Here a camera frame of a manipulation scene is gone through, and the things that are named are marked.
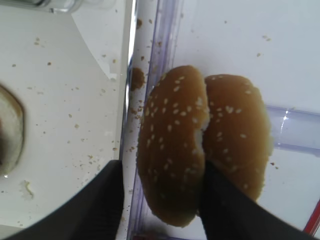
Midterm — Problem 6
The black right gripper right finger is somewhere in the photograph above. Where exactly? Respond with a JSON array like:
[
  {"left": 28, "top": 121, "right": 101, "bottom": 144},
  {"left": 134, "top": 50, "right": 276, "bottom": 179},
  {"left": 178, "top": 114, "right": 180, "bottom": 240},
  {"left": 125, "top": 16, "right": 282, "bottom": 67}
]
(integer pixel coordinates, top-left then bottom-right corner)
[{"left": 199, "top": 161, "right": 312, "bottom": 240}]

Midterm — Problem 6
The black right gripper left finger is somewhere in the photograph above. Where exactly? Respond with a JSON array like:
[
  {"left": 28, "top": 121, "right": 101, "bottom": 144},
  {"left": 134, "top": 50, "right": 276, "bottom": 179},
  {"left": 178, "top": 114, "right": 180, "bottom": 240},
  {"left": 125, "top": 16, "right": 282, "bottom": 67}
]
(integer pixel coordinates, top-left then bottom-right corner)
[{"left": 0, "top": 160, "right": 125, "bottom": 240}]

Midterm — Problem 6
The sesame top bun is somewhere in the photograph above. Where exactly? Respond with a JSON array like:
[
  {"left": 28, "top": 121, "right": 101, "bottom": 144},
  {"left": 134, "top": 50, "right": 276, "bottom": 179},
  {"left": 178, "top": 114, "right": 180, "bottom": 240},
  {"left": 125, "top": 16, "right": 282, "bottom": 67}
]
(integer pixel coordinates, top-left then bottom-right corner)
[{"left": 136, "top": 65, "right": 210, "bottom": 227}]

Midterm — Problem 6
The sesame bun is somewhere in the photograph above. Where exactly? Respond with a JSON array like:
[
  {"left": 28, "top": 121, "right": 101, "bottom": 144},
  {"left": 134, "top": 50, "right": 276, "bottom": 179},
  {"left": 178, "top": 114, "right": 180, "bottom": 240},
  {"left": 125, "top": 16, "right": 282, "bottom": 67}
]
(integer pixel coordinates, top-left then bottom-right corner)
[
  {"left": 202, "top": 74, "right": 273, "bottom": 201},
  {"left": 136, "top": 65, "right": 210, "bottom": 227}
]

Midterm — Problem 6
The right red strip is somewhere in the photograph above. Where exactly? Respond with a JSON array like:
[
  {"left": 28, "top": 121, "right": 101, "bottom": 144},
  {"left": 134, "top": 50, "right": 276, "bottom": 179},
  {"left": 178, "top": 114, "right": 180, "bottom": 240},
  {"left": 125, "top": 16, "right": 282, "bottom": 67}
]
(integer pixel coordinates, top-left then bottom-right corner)
[{"left": 303, "top": 200, "right": 320, "bottom": 236}]

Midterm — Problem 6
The bottom bun on tray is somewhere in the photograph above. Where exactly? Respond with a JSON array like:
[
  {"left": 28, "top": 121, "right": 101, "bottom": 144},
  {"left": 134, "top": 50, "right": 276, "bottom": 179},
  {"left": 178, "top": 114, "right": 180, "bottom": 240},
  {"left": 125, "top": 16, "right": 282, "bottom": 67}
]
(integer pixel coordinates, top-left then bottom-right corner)
[{"left": 0, "top": 86, "right": 25, "bottom": 176}]

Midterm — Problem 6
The silver metal tray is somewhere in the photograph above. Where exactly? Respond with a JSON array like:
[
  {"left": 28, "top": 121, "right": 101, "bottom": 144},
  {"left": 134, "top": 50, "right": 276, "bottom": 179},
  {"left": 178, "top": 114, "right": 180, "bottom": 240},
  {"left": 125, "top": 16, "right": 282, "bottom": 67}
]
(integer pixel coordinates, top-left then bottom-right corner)
[{"left": 0, "top": 0, "right": 136, "bottom": 235}]

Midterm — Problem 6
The clear plastic container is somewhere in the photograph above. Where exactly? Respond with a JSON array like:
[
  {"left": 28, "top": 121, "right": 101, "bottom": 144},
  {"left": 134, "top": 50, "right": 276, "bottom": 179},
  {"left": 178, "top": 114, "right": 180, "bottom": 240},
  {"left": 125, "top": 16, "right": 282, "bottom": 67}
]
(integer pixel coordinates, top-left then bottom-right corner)
[{"left": 21, "top": 0, "right": 116, "bottom": 14}]

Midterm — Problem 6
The upper right clear rail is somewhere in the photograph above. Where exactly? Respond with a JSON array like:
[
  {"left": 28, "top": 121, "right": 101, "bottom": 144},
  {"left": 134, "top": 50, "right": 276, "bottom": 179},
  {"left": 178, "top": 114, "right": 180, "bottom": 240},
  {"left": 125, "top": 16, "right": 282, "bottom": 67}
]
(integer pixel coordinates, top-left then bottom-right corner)
[{"left": 266, "top": 105, "right": 320, "bottom": 157}]

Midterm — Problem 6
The right clear vertical rail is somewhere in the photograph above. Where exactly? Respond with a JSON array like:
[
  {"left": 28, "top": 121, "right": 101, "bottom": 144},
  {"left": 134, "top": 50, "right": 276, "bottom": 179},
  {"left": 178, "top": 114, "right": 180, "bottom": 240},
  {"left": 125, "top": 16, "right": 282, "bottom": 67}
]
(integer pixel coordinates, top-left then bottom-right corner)
[{"left": 123, "top": 0, "right": 186, "bottom": 240}]

